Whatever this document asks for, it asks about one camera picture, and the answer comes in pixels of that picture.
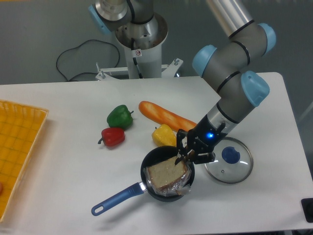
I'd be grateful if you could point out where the black cable on floor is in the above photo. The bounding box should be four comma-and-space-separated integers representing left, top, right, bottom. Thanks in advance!
56, 39, 121, 82

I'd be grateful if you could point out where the bagged toast slice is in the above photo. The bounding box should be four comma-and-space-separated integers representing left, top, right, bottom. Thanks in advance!
143, 156, 192, 196

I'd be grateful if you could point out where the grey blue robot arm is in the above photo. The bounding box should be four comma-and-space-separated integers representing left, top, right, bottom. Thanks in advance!
89, 0, 276, 164

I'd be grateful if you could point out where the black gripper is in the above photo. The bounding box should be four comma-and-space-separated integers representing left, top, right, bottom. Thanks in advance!
175, 116, 226, 165

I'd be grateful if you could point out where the glass lid blue knob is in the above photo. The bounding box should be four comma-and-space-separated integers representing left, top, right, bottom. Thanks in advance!
204, 137, 254, 184

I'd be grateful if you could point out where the yellow bell pepper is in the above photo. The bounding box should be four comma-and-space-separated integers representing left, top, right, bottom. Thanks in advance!
152, 124, 177, 147

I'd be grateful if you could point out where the green bell pepper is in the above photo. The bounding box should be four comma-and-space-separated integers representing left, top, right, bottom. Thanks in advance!
107, 104, 133, 130

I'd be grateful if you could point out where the black pot blue handle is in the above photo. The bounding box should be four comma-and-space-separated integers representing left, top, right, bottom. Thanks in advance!
91, 146, 195, 216

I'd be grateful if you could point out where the red bell pepper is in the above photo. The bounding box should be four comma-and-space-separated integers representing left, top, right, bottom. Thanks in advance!
98, 127, 125, 147

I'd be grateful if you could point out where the black device at table edge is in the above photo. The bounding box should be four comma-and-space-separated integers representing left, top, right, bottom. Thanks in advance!
301, 198, 313, 223

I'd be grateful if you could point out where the yellow plastic basket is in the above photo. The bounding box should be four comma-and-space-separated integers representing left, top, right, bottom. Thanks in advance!
0, 100, 49, 222

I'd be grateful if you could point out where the orange baguette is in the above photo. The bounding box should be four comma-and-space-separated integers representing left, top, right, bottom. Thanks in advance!
138, 101, 197, 132

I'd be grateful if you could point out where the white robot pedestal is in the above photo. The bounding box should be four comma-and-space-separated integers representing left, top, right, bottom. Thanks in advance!
95, 14, 184, 81

